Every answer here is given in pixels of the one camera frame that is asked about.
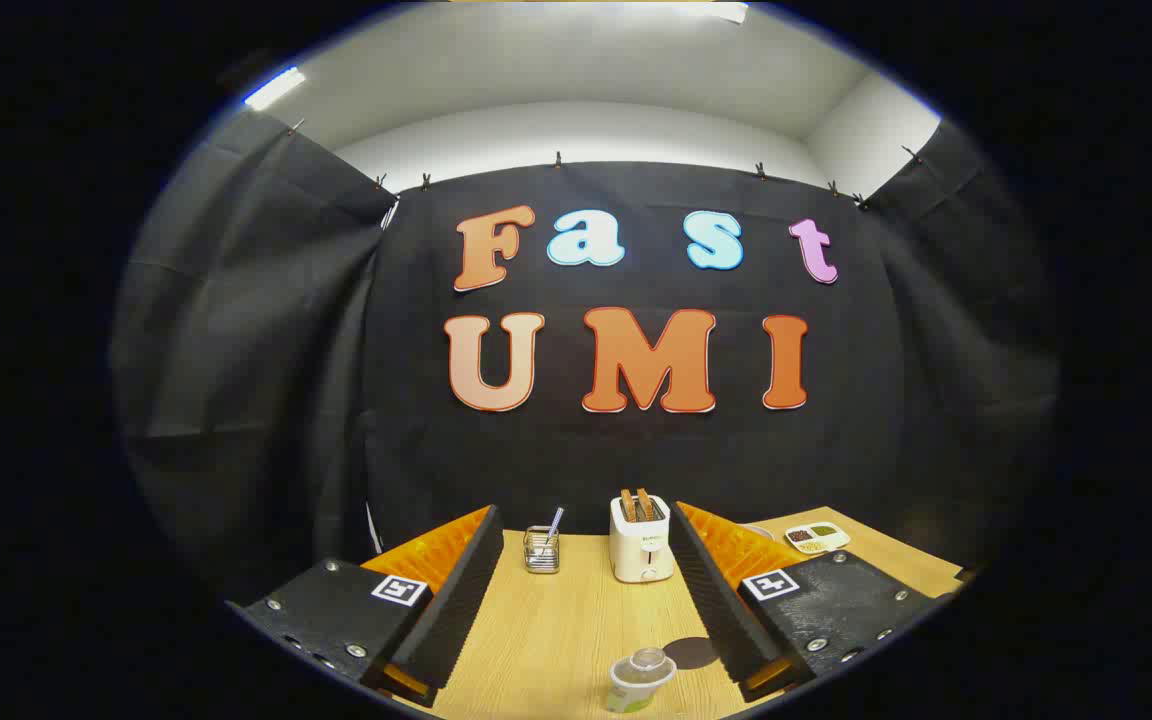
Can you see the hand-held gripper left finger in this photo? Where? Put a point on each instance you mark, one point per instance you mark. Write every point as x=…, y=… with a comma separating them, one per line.
x=456, y=600

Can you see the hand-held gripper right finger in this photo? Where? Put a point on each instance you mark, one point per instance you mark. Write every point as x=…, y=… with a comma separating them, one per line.
x=716, y=600

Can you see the dark round coaster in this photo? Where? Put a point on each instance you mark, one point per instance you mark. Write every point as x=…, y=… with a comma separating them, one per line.
x=691, y=652

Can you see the clear bottle with white label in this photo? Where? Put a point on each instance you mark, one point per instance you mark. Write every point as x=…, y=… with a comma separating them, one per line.
x=636, y=680

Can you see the white toaster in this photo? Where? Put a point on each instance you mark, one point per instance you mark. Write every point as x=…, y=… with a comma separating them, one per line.
x=641, y=550

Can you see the wooden table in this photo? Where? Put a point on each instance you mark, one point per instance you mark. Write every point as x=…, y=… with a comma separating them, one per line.
x=556, y=630

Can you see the white divided dish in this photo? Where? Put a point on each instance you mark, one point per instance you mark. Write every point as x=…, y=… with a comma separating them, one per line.
x=816, y=538

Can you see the brown toast slice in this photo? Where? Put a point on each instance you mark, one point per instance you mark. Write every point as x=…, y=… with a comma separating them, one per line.
x=627, y=505
x=645, y=503

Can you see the striped straw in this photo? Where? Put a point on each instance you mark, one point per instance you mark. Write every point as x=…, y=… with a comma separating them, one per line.
x=555, y=520

